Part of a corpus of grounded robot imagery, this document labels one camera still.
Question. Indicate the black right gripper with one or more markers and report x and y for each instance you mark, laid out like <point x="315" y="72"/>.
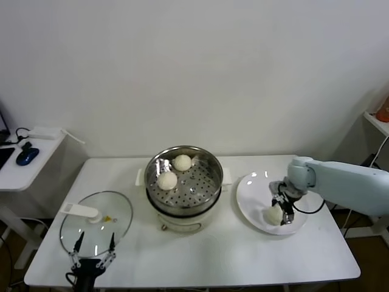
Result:
<point x="287" y="201"/>

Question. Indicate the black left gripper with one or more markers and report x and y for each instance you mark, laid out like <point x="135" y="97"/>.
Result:
<point x="88" y="266"/>

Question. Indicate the white steamed baozi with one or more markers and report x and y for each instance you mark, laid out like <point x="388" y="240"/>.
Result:
<point x="272" y="216"/>
<point x="182" y="162"/>
<point x="167" y="182"/>

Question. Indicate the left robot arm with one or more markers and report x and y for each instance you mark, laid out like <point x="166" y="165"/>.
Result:
<point x="84" y="284"/>

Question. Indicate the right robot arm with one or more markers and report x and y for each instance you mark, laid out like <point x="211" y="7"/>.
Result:
<point x="343" y="185"/>

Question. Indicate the stainless steel steamer basket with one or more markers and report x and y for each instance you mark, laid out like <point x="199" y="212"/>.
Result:
<point x="200" y="194"/>

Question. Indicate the white round plate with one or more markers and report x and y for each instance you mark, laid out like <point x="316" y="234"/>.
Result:
<point x="252" y="200"/>

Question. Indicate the white electric cooking pot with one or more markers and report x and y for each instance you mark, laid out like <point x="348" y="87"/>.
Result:
<point x="182" y="222"/>

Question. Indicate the white side table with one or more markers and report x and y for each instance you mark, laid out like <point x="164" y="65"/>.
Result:
<point x="39" y="164"/>

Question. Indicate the black power adapter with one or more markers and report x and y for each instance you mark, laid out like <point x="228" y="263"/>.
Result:
<point x="369" y="159"/>

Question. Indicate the white shelf desk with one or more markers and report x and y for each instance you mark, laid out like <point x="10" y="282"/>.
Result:
<point x="355" y="137"/>

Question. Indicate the blue computer mouse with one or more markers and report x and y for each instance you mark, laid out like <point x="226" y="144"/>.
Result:
<point x="26" y="157"/>

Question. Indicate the small black device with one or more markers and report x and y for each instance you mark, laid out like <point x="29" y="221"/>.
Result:
<point x="25" y="146"/>

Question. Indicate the white router box with antenna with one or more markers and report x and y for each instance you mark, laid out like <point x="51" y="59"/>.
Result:
<point x="44" y="133"/>

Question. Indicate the orange container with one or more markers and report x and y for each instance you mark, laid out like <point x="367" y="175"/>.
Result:
<point x="382" y="114"/>

